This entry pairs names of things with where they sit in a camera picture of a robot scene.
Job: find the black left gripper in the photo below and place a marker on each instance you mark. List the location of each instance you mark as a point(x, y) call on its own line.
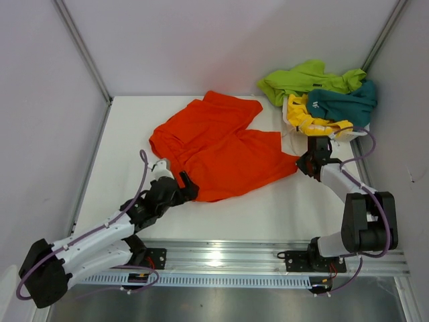
point(189, 192)

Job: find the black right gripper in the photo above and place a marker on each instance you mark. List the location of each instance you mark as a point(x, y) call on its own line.
point(300, 164)

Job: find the orange shorts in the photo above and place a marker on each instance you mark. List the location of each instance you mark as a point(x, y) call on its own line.
point(210, 141)

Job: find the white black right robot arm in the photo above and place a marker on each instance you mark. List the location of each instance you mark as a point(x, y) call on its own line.
point(369, 225)

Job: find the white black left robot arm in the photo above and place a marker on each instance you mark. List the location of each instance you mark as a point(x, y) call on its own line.
point(50, 270)

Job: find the yellow shorts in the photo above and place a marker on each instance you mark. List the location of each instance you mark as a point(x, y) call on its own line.
point(296, 114)

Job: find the teal shorts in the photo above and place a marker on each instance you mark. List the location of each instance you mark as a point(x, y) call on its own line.
point(355, 107)

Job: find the lime green shorts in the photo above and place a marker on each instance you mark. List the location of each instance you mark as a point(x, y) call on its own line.
point(306, 77)

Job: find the white plastic laundry basket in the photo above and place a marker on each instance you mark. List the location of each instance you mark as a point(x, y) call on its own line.
point(297, 118)

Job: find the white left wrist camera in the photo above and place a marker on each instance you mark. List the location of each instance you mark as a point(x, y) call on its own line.
point(160, 168)

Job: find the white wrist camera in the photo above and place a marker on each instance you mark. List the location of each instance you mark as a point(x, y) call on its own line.
point(346, 136)
point(160, 168)

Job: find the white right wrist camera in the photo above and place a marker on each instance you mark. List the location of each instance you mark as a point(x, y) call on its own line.
point(346, 136)

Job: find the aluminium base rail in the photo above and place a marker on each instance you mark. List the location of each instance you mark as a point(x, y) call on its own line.
point(259, 257)

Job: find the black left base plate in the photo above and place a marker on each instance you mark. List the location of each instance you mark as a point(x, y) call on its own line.
point(154, 258)

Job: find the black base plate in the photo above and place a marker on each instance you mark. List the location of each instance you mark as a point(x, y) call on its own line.
point(303, 261)
point(154, 258)

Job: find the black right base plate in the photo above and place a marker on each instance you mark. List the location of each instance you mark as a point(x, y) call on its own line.
point(303, 261)

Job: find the white slotted cable duct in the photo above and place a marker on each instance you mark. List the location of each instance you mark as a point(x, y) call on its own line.
point(200, 280)

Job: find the right aluminium frame post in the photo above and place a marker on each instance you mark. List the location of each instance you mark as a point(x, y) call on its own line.
point(396, 13)

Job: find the aluminium frame post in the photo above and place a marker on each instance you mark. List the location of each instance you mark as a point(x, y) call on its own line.
point(396, 13)
point(79, 43)

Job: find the left aluminium frame post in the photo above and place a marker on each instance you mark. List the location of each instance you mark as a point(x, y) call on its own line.
point(79, 43)

